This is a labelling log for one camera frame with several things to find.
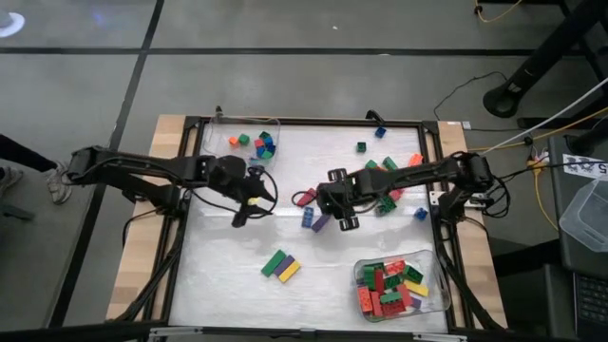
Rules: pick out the clear plastic container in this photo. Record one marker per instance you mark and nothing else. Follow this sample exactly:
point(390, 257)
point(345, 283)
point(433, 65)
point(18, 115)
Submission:
point(586, 216)

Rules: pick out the small orange block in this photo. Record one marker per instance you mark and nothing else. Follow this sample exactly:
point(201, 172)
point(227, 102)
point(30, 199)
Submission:
point(233, 140)

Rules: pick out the white round base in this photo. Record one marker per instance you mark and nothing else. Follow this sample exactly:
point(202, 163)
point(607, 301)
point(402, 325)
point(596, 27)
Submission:
point(9, 24)

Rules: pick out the white paper label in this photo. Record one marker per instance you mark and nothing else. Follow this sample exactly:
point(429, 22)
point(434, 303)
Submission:
point(586, 166)

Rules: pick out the long yellow block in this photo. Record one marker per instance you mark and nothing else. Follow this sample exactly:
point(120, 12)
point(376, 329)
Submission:
point(289, 271)

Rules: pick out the small green block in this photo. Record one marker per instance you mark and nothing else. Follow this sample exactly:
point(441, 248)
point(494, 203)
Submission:
point(267, 155)
point(371, 164)
point(264, 135)
point(361, 146)
point(243, 139)

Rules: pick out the yellow tape tag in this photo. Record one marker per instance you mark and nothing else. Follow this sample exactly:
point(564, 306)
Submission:
point(254, 201)

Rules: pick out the black stand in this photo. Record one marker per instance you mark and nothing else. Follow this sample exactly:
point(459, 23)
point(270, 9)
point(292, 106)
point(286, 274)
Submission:
point(589, 138)
point(546, 52)

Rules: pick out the narrow yellow block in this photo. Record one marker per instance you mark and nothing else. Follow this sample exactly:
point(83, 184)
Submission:
point(416, 288)

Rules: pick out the power strip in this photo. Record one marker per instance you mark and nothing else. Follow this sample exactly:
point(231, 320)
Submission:
point(539, 157)

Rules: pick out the long red block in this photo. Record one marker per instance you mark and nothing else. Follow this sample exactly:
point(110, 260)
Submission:
point(378, 281)

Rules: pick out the person's leg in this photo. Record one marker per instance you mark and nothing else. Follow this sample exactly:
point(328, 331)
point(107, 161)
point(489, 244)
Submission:
point(24, 157)

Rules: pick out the person's shoe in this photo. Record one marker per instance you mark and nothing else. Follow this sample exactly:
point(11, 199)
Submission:
point(59, 183)
point(9, 176)

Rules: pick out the silver mounting bar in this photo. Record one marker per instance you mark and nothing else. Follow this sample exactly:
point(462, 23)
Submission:
point(309, 334)

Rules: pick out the dark side cart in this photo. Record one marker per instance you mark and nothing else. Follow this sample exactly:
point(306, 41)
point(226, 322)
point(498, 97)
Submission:
point(565, 199)

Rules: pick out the black clamp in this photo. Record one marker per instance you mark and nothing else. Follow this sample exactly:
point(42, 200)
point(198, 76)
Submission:
point(375, 115)
point(218, 110)

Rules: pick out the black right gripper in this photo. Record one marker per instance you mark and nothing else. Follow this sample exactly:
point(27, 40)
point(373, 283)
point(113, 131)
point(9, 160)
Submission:
point(339, 197)

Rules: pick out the clear plastic bin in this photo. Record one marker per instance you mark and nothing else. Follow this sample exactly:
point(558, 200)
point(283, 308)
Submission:
point(218, 152)
point(434, 266)

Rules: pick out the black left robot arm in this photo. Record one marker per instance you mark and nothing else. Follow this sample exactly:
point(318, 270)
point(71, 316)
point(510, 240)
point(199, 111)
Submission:
point(142, 166)

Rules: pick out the black chair leg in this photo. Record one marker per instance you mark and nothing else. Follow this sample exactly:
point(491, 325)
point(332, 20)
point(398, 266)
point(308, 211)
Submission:
point(14, 211)

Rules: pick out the small blue block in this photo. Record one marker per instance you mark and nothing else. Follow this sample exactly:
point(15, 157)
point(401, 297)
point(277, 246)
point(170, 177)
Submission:
point(260, 151)
point(270, 141)
point(380, 132)
point(271, 148)
point(420, 214)

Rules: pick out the long green block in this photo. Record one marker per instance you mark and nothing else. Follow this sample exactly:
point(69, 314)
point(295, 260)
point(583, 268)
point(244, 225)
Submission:
point(273, 262)

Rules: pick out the small red block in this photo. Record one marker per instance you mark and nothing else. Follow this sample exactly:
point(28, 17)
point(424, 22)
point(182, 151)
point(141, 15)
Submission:
point(259, 143)
point(395, 195)

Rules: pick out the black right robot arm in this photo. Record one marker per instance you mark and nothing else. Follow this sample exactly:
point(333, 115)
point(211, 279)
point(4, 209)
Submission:
point(418, 173)

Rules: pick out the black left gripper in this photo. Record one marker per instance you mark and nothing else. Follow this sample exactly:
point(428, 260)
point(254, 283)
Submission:
point(240, 180)

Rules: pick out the wooden table board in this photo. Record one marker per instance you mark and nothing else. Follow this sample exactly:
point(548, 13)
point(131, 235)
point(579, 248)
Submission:
point(161, 138)
point(453, 142)

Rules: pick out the black keyboard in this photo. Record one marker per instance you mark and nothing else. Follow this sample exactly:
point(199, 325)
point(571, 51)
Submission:
point(591, 297)

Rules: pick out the long purple block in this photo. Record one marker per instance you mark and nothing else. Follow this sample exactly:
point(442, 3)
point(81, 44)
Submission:
point(284, 266)
point(321, 222)

